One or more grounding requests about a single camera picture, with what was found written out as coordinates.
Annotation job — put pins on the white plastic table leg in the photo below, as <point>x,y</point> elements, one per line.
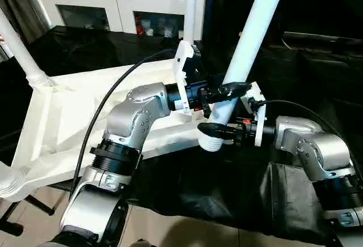
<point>22,54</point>
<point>8,182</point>
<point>255,26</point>
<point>190,9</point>

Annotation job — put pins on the white plastic table top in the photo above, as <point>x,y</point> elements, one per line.
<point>62,111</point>

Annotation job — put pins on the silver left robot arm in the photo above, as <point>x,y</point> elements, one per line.
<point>130,122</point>

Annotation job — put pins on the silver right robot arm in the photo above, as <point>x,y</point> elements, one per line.
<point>323,156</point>

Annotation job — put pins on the black plastic table mat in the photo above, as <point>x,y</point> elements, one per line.
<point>306,88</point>

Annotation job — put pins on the white glass-door cabinet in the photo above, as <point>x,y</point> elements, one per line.
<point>85,0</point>

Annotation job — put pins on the black metal stand leg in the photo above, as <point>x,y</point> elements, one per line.
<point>22,210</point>

